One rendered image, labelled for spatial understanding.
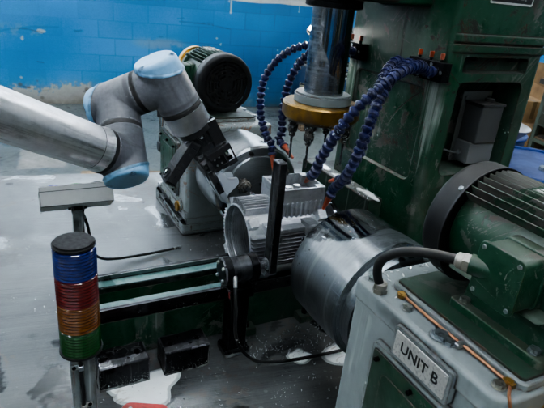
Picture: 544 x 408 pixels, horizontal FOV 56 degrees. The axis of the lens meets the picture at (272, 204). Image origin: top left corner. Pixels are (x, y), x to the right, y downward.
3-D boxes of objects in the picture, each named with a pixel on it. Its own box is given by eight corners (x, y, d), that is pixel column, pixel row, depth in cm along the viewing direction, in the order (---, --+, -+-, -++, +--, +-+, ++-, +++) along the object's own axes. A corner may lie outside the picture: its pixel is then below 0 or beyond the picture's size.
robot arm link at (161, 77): (134, 57, 107) (176, 40, 104) (163, 108, 114) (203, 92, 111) (125, 75, 99) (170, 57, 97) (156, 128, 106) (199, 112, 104)
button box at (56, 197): (111, 205, 133) (108, 185, 134) (115, 200, 127) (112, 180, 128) (40, 212, 126) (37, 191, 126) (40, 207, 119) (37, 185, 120)
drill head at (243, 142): (247, 184, 180) (252, 114, 170) (297, 228, 151) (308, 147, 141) (179, 190, 169) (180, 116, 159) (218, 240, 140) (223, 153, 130)
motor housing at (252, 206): (287, 242, 141) (295, 178, 133) (323, 278, 126) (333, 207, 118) (219, 252, 132) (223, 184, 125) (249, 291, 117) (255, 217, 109)
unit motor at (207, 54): (214, 153, 199) (218, 40, 182) (248, 183, 172) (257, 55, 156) (149, 157, 188) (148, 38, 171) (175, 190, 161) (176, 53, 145)
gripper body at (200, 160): (240, 163, 116) (217, 119, 109) (208, 184, 114) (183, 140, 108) (227, 153, 122) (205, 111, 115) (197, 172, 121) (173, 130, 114)
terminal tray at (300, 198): (301, 197, 132) (304, 172, 129) (322, 214, 123) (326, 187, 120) (259, 202, 126) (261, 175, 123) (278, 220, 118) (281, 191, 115)
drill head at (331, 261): (355, 280, 127) (372, 187, 117) (484, 394, 94) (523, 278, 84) (265, 299, 116) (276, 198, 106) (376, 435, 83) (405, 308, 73)
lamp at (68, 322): (96, 308, 81) (95, 285, 79) (104, 331, 76) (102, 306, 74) (56, 316, 78) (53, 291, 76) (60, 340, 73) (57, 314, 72)
